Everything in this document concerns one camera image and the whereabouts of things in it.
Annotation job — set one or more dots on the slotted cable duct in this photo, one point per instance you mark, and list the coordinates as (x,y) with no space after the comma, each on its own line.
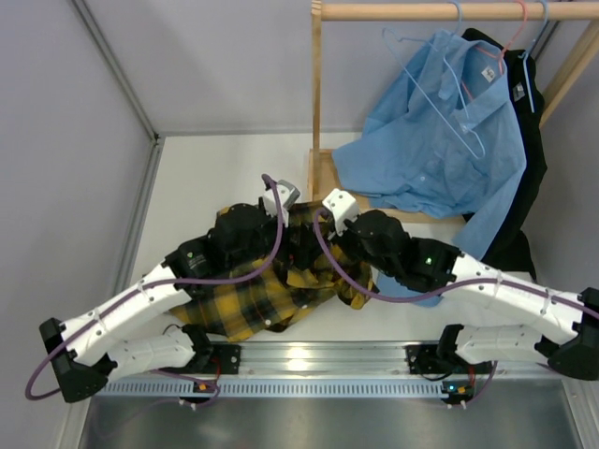
(281,388)

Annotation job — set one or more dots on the light blue shirt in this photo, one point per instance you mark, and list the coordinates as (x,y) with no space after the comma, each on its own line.
(443,140)

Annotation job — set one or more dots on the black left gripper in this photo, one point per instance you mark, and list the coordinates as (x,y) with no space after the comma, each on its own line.
(300,255)

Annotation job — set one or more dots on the aluminium frame post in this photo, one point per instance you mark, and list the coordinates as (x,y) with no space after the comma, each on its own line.
(94,31)

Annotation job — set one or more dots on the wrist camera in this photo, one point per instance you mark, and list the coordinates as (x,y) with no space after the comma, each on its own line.
(279,201)
(342,206)

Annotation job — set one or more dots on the aluminium mounting rail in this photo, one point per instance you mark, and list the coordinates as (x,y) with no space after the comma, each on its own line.
(280,359)

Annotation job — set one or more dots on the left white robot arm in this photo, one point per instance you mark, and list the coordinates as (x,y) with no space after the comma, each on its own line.
(250,272)

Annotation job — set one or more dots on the black garment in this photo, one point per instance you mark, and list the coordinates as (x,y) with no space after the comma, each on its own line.
(510,249)

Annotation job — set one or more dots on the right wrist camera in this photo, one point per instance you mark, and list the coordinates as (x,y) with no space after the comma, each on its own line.
(342,206)

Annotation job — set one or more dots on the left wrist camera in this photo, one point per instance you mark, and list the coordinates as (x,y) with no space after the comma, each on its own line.
(279,201)

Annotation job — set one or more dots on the yellow plaid flannel shirt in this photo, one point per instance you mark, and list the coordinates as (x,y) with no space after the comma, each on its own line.
(274,300)

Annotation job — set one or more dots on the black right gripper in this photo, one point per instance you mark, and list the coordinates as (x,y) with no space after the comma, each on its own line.
(343,238)

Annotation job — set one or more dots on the pink wire hanger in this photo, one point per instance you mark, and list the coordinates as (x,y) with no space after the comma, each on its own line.
(472,34)

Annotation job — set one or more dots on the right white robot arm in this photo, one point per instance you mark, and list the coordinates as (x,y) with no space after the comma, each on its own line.
(551,328)

